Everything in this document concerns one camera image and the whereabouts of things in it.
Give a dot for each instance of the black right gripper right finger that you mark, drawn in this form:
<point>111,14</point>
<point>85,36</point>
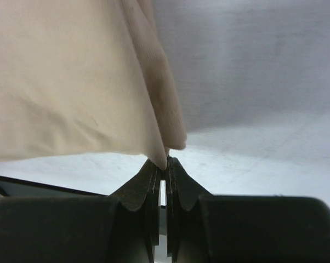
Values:
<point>202,227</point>

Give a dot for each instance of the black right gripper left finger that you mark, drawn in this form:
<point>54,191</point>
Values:
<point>120,227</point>

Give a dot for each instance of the beige t-shirt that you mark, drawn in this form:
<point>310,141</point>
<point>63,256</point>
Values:
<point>85,77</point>

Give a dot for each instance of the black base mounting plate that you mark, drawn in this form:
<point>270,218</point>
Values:
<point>10,187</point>

